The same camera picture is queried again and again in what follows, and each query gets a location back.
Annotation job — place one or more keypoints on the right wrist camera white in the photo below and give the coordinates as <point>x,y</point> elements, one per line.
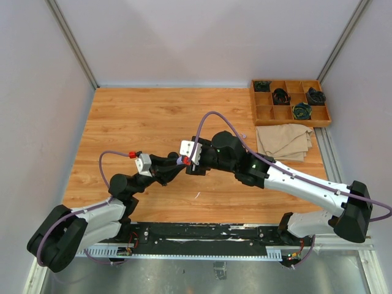
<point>191,150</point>

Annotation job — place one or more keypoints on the rolled black tie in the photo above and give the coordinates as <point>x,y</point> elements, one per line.
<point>315,97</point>
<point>281,97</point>

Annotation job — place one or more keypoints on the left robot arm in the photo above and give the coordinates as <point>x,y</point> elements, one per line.
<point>92,214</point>

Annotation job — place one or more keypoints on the beige folded cloth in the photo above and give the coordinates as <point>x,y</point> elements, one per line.
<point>289,142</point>

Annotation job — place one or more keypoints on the purple earbud charging case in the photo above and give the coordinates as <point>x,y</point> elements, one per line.
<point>180,161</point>

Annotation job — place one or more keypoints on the black earbud charging case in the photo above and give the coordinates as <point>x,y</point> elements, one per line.
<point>173,155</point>

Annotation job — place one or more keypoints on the rolled black tie right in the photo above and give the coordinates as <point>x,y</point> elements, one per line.
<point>315,97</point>

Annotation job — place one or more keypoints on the rolled black tie centre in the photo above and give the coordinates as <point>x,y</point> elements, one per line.
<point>281,97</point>

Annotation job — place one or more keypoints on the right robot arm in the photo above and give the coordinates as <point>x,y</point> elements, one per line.
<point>345,209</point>

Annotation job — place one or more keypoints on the wooden compartment tray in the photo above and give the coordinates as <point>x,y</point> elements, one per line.
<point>265,113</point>

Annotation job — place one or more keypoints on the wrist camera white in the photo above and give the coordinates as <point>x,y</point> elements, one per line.
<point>191,150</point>
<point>143,163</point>

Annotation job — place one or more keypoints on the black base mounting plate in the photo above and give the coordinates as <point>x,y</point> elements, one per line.
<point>202,240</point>

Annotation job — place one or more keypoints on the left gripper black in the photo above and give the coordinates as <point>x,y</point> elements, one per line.
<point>164,171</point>

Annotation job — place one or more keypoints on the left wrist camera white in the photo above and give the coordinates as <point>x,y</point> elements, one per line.
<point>143,163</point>

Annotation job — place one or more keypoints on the rolled dark tie top-left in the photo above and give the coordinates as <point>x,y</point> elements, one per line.
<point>262,85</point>

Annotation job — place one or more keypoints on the rolled blue patterned tie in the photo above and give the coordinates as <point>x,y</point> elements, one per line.
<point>302,111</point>

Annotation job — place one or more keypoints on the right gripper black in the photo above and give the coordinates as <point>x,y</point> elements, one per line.
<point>199,169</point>

